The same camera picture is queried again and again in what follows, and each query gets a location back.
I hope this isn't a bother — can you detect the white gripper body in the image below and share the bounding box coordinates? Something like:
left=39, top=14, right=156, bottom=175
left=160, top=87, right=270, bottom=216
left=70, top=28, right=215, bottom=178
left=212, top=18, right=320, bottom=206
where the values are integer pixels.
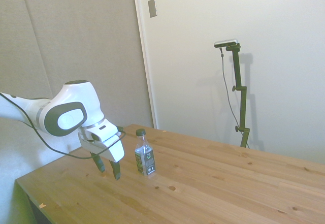
left=77, top=130, right=125, bottom=163

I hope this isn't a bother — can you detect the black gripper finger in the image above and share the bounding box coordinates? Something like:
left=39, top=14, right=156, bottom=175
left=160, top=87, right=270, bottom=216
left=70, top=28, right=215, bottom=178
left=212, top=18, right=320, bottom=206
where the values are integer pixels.
left=89, top=151, right=106, bottom=173
left=109, top=159, right=121, bottom=181

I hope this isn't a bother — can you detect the clear plastic bottle black label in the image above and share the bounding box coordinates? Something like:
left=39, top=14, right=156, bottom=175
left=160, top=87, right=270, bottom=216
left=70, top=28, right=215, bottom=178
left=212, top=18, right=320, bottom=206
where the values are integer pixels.
left=134, top=129, right=156, bottom=177

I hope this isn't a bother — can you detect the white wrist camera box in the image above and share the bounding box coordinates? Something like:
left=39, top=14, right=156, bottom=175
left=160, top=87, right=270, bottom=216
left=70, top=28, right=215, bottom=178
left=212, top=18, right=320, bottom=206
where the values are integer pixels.
left=85, top=118, right=120, bottom=143

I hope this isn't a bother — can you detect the white door frame strip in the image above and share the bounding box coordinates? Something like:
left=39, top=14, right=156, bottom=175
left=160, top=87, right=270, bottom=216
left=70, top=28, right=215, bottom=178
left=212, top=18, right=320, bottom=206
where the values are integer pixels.
left=131, top=0, right=158, bottom=130

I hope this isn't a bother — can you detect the dark green camera stand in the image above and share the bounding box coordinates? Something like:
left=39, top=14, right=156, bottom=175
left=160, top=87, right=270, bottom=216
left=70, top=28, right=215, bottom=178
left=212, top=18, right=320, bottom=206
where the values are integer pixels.
left=225, top=43, right=250, bottom=148

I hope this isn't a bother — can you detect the grey wall switch plate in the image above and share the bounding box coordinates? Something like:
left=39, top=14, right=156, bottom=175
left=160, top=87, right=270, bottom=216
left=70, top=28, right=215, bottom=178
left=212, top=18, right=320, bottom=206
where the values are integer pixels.
left=148, top=0, right=158, bottom=18

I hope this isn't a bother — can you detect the grey exterior camera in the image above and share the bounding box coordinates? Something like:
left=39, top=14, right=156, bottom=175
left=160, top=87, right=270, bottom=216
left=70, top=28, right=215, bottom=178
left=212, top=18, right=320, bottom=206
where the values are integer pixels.
left=214, top=39, right=239, bottom=48

